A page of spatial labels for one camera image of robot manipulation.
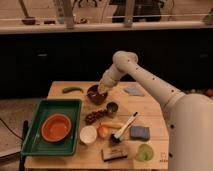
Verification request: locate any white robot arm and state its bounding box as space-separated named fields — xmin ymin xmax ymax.
xmin=98 ymin=51 xmax=213 ymax=171

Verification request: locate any dark purple bowl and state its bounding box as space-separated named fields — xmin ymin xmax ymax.
xmin=87 ymin=84 xmax=107 ymax=105

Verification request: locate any orange bowl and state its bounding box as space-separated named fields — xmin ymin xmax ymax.
xmin=41 ymin=113 xmax=72 ymax=142

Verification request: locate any grey blue cloth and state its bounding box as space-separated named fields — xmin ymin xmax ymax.
xmin=124 ymin=86 xmax=144 ymax=97

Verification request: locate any bunch of dark grapes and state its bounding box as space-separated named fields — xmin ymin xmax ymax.
xmin=85 ymin=110 xmax=107 ymax=125

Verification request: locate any green cucumber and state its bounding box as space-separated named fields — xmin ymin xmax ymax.
xmin=62 ymin=87 xmax=84 ymax=93

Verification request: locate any red yellow apple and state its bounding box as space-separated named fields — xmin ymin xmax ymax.
xmin=97 ymin=125 xmax=109 ymax=138

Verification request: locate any white cup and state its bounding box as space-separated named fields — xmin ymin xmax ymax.
xmin=80 ymin=126 xmax=97 ymax=145

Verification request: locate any blue sponge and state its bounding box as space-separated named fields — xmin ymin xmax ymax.
xmin=130 ymin=126 xmax=150 ymax=141

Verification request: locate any green plastic tray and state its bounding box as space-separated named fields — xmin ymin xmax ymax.
xmin=21 ymin=99 xmax=82 ymax=156

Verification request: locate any red object at right edge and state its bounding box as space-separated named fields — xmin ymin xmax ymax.
xmin=205 ymin=88 xmax=213 ymax=98

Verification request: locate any black chair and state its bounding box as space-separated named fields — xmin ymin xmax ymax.
xmin=0 ymin=119 xmax=30 ymax=171

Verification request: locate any white handled black brush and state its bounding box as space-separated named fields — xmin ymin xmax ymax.
xmin=110 ymin=112 xmax=138 ymax=145

